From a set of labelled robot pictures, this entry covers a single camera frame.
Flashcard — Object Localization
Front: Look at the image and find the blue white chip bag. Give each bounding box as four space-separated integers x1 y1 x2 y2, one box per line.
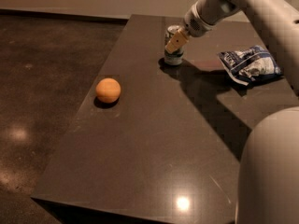
218 45 282 86

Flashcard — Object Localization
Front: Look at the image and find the green white 7up can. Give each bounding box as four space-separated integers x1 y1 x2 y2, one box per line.
164 24 184 66

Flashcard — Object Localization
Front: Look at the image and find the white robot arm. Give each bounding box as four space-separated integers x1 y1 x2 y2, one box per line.
165 0 299 224

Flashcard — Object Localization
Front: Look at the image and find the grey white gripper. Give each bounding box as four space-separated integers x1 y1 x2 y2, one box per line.
165 3 217 54

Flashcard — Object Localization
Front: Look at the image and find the orange fruit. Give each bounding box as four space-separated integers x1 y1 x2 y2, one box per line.
95 77 121 104

